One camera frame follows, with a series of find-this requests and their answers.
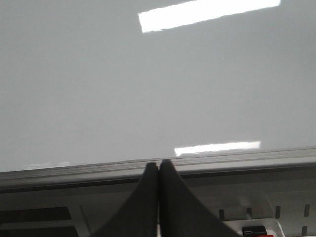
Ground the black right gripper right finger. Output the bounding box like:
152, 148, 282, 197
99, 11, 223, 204
159, 160, 239, 237

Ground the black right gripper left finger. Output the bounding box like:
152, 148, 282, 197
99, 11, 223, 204
91, 162, 158, 237

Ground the white plastic marker tray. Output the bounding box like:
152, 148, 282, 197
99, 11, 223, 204
224, 218, 285, 237

